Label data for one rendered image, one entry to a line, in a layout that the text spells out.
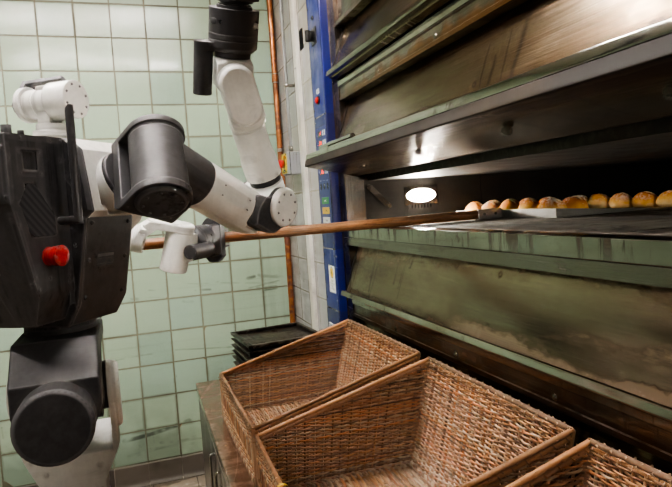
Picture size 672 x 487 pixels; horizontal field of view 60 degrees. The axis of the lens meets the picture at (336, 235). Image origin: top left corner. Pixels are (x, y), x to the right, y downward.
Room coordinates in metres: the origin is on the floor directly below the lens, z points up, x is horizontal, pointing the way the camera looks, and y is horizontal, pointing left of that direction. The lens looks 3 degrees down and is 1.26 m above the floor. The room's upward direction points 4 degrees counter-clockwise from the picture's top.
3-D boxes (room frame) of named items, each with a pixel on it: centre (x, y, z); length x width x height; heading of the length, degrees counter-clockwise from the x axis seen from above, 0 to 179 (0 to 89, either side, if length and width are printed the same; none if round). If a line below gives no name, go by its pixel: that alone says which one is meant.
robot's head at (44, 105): (1.05, 0.48, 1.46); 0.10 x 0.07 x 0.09; 74
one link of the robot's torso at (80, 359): (0.97, 0.47, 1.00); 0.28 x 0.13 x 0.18; 19
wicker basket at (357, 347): (1.74, 0.11, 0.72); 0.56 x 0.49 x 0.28; 19
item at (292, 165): (2.68, 0.18, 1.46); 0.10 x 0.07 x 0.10; 18
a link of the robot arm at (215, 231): (1.55, 0.35, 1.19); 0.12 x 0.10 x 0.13; 164
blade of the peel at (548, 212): (2.01, -0.72, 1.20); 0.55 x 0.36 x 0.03; 19
